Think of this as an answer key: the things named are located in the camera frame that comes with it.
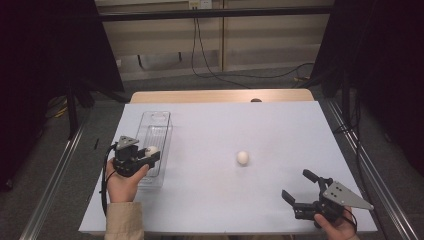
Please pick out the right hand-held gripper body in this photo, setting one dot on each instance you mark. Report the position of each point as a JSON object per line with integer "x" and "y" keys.
{"x": 343, "y": 196}

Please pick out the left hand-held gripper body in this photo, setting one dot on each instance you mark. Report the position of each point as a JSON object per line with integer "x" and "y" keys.
{"x": 126, "y": 156}

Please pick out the clear plastic container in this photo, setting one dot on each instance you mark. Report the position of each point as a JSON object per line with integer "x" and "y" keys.
{"x": 156, "y": 133}

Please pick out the white egg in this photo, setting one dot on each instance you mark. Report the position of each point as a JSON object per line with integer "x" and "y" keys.
{"x": 243, "y": 157}

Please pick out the person's left hand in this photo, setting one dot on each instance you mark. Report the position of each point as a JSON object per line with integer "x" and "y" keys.
{"x": 121, "y": 188}

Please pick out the person's right hand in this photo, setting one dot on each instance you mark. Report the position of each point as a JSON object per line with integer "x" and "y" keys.
{"x": 340, "y": 230}

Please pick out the wooden table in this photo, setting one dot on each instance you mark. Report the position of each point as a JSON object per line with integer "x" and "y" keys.
{"x": 200, "y": 96}

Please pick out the dark round table grommet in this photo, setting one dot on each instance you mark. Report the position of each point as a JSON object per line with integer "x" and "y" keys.
{"x": 256, "y": 100}

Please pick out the black curtain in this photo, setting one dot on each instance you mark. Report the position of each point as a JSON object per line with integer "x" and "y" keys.
{"x": 50, "y": 50}
{"x": 383, "y": 66}

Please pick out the black horizontal bar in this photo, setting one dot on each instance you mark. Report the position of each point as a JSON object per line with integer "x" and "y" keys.
{"x": 216, "y": 14}

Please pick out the aluminium floor rail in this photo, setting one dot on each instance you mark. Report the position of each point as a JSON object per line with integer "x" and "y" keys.
{"x": 50, "y": 190}
{"x": 376, "y": 173}

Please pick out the white wall socket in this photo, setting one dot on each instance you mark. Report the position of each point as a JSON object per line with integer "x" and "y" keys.
{"x": 200, "y": 4}

